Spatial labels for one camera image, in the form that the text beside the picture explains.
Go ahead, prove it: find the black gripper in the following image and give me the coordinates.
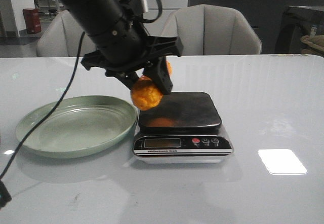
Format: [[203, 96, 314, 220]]
[[81, 36, 183, 95]]

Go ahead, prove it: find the orange corn cob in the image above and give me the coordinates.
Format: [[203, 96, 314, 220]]
[[130, 69, 164, 111]]

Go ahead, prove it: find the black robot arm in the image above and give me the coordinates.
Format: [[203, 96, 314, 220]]
[[36, 0, 183, 94]]

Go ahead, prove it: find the black silver kitchen scale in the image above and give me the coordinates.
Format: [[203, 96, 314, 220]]
[[133, 92, 234, 164]]

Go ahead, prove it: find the grey upholstered chair right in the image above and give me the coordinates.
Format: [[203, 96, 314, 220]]
[[161, 4, 262, 56]]

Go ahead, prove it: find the grey upholstered chair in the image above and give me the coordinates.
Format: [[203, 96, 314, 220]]
[[36, 10, 83, 57], [161, 4, 262, 56]]

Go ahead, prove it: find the white cabinet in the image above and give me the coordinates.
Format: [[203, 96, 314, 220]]
[[143, 0, 188, 36]]

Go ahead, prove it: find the light green plate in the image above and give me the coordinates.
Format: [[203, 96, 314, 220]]
[[16, 95, 137, 159]]

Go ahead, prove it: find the grey upholstered chair left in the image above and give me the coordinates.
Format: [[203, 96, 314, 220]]
[[36, 10, 83, 57]]

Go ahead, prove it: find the red bin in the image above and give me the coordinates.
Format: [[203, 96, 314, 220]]
[[23, 8, 42, 34]]

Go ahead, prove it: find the dark grey counter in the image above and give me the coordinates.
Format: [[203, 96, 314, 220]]
[[189, 0, 323, 54]]

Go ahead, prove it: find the dark appliance at right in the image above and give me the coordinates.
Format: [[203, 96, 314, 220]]
[[274, 6, 323, 54]]

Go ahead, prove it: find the beige cushion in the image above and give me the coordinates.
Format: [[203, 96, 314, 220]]
[[300, 35, 324, 57]]

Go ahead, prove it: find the black cable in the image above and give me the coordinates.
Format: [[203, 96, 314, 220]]
[[0, 31, 86, 209]]

